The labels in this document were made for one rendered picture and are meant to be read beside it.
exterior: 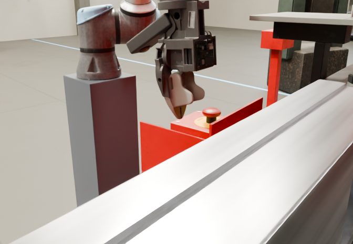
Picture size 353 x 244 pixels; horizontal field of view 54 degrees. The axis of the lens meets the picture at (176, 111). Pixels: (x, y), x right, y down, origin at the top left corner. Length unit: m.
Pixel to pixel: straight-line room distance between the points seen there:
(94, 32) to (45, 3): 8.44
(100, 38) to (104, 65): 0.09
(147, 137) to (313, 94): 0.44
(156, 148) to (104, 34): 0.59
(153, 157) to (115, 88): 0.54
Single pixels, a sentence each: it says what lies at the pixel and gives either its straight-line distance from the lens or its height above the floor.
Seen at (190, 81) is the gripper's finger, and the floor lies 0.89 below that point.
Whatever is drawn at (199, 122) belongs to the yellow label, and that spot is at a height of 0.78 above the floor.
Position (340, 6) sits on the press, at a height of 0.92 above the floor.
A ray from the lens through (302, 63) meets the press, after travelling 3.86.
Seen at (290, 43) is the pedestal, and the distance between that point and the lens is 2.63.
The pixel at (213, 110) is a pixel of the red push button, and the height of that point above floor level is 0.81.
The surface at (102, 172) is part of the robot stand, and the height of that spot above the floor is 0.46.
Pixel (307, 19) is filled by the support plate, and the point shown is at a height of 1.00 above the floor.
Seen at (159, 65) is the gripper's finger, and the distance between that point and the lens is 0.61.
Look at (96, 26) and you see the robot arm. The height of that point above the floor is 0.94.
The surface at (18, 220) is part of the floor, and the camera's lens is 1.93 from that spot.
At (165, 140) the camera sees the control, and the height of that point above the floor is 0.79.
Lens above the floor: 1.04
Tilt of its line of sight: 19 degrees down
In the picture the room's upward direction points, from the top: straight up
